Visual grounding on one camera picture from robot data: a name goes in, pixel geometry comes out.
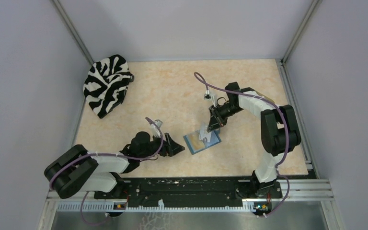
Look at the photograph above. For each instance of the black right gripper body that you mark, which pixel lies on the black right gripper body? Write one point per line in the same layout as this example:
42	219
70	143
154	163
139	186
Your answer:
225	110

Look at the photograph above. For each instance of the beige card tray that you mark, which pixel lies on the beige card tray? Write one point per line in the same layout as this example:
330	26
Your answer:
265	95

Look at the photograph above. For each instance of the aluminium frame rail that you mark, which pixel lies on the aluminium frame rail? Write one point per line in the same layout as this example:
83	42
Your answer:
300	190

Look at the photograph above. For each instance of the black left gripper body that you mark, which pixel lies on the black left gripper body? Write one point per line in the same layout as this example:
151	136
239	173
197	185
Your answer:
154	146

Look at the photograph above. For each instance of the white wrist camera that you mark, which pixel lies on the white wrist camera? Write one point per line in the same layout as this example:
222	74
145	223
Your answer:
211	96
156	128

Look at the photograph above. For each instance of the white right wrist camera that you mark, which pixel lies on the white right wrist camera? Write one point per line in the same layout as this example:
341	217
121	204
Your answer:
211	96

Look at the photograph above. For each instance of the silver white card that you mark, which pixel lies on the silver white card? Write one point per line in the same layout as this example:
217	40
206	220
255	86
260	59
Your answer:
204	135

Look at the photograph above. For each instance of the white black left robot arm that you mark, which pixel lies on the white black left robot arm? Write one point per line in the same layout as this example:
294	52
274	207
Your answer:
79	170

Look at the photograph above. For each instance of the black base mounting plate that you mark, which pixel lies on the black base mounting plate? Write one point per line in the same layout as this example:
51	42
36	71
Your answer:
190	192

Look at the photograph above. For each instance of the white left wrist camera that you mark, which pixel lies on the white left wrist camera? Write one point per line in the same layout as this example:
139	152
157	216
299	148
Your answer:
156	128

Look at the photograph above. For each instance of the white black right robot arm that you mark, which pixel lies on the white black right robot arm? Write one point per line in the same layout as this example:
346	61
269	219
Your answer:
279	129

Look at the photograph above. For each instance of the zebra striped cloth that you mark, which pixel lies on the zebra striped cloth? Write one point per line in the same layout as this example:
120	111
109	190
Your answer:
107	83

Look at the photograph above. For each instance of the teal leather card holder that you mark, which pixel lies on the teal leather card holder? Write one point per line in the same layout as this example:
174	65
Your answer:
215	139

